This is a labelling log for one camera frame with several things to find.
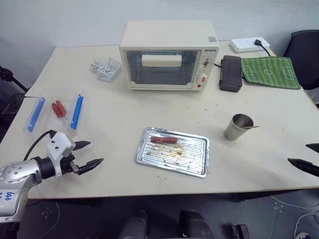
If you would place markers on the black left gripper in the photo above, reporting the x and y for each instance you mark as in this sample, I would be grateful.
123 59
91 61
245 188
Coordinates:
66 163

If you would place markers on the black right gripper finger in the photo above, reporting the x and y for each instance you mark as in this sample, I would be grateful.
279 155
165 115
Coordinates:
314 146
307 167

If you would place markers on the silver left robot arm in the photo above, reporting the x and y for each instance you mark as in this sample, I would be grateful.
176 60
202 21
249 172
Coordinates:
15 171

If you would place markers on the clear plastic bag with sausages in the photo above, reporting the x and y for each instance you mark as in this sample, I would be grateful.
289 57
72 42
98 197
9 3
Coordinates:
37 110

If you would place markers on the red sausage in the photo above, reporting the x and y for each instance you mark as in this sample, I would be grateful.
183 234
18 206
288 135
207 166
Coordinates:
61 107
56 110
163 140

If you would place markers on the steel cup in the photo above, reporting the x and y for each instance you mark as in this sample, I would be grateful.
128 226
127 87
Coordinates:
235 130

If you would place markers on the green soccer field mat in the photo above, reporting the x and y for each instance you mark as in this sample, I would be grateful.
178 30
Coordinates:
271 73

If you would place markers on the dark rounded shape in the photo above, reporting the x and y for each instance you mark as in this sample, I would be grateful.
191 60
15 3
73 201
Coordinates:
135 225
195 225

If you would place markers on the foil baking tray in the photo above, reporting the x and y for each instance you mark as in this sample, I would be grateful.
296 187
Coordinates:
174 159

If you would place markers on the black office chair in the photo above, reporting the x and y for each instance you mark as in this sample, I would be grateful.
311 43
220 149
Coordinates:
305 57

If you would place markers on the small black floor object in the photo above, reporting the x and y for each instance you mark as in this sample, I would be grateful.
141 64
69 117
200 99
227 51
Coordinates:
240 231

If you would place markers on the small clear plastic bin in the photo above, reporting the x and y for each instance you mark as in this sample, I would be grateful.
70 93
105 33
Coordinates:
113 65

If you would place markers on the black plastic case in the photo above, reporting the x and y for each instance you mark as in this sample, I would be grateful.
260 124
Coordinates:
230 74

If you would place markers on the dark metal stand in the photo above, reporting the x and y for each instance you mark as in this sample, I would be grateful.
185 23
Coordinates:
7 74

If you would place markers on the white power strip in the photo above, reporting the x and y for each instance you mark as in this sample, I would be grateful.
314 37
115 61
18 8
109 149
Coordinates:
243 44

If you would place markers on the cream toaster oven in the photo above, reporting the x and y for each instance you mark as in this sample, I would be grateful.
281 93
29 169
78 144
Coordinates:
162 35

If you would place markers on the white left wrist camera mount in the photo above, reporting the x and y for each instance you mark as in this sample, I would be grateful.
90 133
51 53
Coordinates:
59 143

